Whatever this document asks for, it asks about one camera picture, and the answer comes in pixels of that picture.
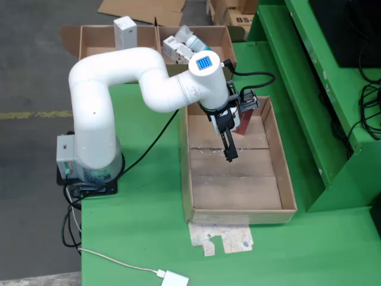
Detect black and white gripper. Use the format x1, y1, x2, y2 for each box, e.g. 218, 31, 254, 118
207, 106, 241, 163

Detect red-brown carton with silver face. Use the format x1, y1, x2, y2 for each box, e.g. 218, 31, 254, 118
233, 108, 254, 135

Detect grey robot base box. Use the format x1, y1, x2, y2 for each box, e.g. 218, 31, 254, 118
56, 134, 79, 177

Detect shallow cardboard tray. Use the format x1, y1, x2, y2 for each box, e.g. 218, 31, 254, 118
179, 93, 298, 225

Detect cardboard box printed BS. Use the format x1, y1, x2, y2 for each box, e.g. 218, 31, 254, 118
221, 7, 256, 33

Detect plain cardboard box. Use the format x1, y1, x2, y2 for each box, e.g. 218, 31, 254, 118
207, 0, 259, 15

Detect two-compartment cardboard box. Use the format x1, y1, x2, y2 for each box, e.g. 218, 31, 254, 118
60, 24, 245, 84

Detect green metal shelf unit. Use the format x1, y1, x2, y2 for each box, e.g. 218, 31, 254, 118
246, 0, 381, 214

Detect flattened printed carton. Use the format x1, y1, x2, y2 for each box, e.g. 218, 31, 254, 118
188, 222, 255, 257

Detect white carton with cow print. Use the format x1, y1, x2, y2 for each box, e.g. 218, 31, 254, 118
162, 35, 196, 65

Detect white power adapter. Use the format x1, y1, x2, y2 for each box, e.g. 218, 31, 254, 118
162, 269, 190, 286

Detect tall white carton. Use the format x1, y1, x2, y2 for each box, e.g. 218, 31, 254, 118
113, 15, 138, 51

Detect black monitor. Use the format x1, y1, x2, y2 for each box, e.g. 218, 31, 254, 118
308, 0, 381, 69

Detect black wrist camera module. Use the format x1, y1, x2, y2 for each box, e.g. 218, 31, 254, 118
239, 89, 261, 113

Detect short looped black cable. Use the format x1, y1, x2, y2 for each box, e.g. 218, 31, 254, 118
220, 58, 276, 104

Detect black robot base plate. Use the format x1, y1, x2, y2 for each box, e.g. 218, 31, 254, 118
56, 151, 126, 197

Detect white cable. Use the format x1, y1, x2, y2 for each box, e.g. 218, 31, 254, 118
65, 190, 166, 278

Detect black base power cables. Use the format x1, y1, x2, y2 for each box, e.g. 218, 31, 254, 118
61, 184, 83, 248

